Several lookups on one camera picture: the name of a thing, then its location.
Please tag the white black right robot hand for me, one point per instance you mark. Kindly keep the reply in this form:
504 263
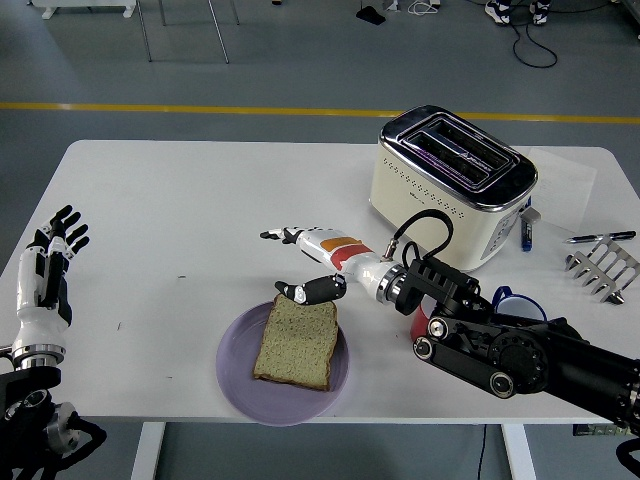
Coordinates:
345 255

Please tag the grey metal frame legs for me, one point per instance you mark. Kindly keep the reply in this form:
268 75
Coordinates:
220 35

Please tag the black foot pedal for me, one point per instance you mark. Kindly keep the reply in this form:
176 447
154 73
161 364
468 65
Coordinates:
372 16

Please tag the black silver pen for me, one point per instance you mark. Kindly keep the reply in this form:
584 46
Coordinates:
600 237

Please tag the white floor stand base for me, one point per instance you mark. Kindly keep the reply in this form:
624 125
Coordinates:
85 6

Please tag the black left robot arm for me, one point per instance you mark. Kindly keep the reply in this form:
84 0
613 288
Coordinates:
25 390

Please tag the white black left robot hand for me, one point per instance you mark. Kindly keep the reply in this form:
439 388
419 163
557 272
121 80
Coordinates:
32 320

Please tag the table height control panel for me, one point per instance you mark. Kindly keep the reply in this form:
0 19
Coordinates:
592 430

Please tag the red enamel mug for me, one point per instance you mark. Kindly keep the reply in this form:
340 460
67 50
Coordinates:
419 325

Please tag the purple plastic plate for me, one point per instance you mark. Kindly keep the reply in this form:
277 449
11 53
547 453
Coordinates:
235 365

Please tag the white table leg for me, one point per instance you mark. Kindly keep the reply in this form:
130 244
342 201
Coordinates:
147 452
520 452

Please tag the silver metal toast rack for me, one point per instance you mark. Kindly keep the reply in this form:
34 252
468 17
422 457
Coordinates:
600 272

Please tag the blue enamel mug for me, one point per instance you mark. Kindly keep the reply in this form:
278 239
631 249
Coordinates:
520 305

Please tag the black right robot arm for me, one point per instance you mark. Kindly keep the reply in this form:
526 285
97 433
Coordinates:
525 355

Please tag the small white floor device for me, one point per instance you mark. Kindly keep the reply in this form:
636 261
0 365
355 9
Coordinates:
391 5

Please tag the blue marker pen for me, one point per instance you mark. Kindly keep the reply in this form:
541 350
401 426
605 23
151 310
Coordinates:
526 237

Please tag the brown bread slice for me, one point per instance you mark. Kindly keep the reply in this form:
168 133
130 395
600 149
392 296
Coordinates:
297 345

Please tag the person's shoe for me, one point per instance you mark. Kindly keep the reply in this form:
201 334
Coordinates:
540 14
499 12

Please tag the white paper sheet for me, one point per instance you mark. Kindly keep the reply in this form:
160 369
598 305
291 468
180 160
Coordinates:
562 185

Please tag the cream chrome toaster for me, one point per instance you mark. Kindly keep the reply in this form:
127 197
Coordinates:
430 220

